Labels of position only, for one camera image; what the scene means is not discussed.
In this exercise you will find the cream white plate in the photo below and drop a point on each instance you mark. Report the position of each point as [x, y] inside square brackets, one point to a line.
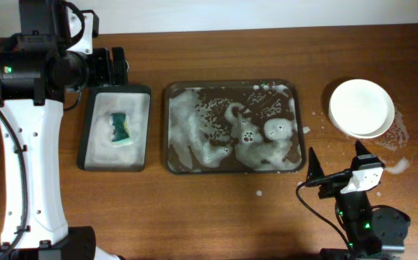
[361, 109]

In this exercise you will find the green yellow sponge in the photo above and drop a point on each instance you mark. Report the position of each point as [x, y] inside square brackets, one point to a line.
[120, 135]

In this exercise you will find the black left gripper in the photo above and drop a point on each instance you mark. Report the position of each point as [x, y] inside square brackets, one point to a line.
[105, 67]

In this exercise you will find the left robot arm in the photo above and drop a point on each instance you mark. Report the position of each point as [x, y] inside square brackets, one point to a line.
[50, 56]

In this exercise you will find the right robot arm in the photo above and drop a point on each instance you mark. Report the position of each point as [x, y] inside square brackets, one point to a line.
[369, 231]

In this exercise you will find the black soapy water tray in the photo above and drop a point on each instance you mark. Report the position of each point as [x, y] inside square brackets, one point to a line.
[96, 152]

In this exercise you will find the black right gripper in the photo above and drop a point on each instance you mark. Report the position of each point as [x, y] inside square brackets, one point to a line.
[338, 187]

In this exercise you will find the dark large wash tray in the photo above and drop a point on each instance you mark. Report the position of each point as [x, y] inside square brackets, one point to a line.
[247, 126]

